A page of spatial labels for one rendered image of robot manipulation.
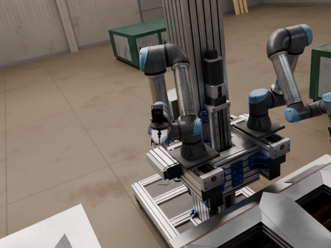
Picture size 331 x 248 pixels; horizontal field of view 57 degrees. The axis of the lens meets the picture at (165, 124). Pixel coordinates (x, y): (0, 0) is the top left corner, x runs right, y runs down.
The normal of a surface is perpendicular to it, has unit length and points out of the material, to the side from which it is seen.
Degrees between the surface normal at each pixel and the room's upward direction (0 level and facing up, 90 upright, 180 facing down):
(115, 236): 0
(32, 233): 0
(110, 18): 90
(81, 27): 90
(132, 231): 0
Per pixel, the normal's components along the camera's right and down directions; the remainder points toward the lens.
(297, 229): -0.15, -0.89
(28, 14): 0.44, 0.33
